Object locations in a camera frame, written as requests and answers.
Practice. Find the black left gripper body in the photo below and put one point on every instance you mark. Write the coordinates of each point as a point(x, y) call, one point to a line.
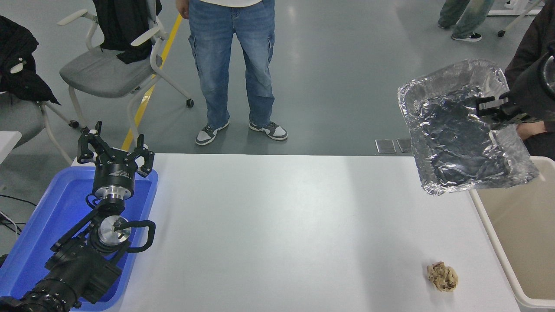
point(114, 171)

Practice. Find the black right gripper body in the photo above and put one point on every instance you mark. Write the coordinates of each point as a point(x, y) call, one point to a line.
point(529, 91)

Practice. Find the silver foil plate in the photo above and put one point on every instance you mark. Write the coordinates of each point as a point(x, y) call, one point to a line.
point(455, 143)

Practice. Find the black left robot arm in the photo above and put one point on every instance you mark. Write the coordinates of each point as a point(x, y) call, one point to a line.
point(78, 268)

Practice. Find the grey floor plate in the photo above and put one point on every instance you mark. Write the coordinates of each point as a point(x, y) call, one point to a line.
point(404, 145)
point(386, 146)

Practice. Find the person's hand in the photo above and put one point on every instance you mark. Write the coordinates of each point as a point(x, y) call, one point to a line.
point(531, 130)
point(183, 8)

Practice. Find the person beside bin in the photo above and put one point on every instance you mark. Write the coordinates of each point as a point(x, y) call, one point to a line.
point(531, 39)

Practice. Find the white chair grey seat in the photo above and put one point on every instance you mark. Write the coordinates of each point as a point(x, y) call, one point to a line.
point(19, 121)
point(102, 78)

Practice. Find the white chair base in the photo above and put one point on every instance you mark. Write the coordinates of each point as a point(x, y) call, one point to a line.
point(516, 17)

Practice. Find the blue plastic tray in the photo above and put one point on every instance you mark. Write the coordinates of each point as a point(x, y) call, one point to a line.
point(47, 216)

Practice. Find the small white table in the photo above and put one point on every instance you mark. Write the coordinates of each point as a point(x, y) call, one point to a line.
point(8, 145)

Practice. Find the person walking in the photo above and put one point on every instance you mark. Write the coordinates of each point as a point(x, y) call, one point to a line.
point(461, 19)

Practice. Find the black jacket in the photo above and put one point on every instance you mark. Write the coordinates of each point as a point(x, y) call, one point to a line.
point(125, 30)
point(19, 65)

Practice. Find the large pale bin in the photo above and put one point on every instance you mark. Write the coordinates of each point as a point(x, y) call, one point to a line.
point(524, 242)

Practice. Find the person standing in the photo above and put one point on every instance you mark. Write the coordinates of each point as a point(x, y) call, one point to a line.
point(225, 56)

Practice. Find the crumpled tan paper ball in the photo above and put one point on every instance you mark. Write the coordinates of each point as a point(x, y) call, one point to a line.
point(443, 277)

